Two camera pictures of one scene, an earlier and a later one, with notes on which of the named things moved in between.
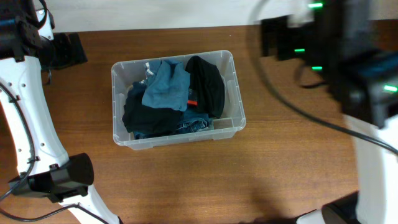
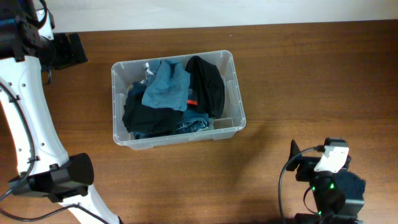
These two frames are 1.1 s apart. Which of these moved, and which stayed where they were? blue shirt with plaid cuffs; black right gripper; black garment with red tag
Moved: black right gripper
Stayed: blue shirt with plaid cuffs; black garment with red tag
